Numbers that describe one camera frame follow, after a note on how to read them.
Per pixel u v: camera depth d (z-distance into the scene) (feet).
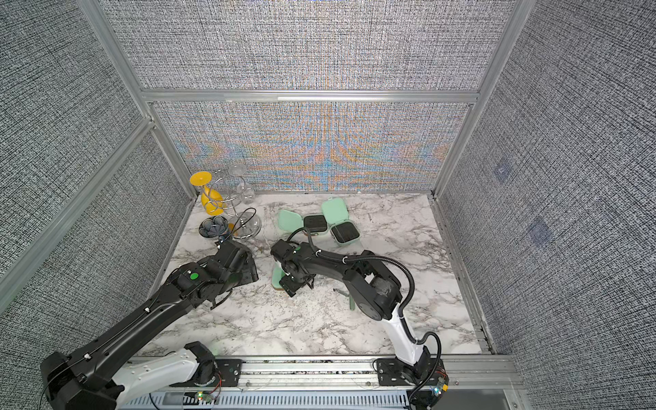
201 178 2.97
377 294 1.72
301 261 2.13
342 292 2.95
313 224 3.48
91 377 1.28
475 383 2.40
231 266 1.89
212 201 3.03
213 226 3.46
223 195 3.23
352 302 2.84
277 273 3.02
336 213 3.61
